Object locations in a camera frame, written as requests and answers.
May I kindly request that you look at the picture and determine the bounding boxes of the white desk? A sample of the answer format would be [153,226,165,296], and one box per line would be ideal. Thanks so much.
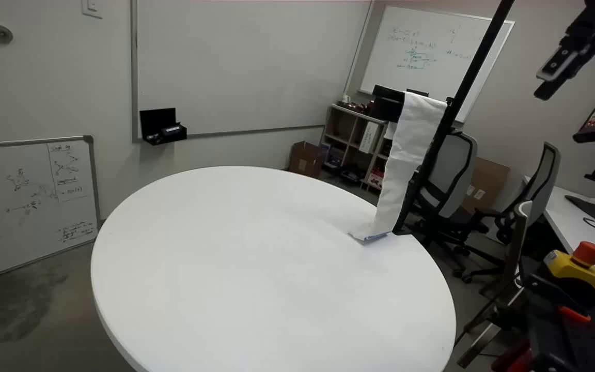
[544,185,595,285]

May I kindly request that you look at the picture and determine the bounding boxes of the white cloth with blue stripes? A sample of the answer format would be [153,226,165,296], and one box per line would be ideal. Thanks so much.
[348,88,448,243]

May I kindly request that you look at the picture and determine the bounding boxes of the grey mesh office chair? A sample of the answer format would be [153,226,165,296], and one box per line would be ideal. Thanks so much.
[408,130,482,259]

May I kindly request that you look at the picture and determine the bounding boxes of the brown cardboard box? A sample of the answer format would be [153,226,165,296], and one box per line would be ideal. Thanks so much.
[288,141,327,177]

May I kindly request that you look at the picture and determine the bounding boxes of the black box on shelf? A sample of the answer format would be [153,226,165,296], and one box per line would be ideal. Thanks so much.
[369,82,410,124]

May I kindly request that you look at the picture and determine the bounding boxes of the yellow emergency stop button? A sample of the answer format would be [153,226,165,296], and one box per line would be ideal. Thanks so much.
[544,240,595,299]

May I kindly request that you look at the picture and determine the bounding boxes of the black office chair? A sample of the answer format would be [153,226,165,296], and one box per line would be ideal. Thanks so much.
[460,143,563,285]

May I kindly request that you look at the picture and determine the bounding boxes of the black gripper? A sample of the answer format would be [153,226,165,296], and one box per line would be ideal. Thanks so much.
[534,2,595,103]

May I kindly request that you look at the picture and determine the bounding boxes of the black marker holder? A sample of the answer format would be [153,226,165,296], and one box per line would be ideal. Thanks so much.
[139,106,190,147]

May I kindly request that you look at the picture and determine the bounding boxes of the whiteboard with green writing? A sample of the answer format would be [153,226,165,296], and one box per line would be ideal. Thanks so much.
[358,7,517,126]

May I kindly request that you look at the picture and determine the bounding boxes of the large wall whiteboard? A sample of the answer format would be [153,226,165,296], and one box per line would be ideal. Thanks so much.
[129,0,377,145]

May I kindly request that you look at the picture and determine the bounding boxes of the black pole with square base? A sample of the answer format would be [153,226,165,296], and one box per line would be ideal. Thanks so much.
[390,0,519,236]

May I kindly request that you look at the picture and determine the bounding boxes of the small whiteboard with diagrams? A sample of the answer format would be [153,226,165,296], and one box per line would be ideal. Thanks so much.
[0,135,103,285]

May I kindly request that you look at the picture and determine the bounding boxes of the wooden shelf unit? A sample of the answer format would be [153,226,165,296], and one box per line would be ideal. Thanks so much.
[321,102,402,195]

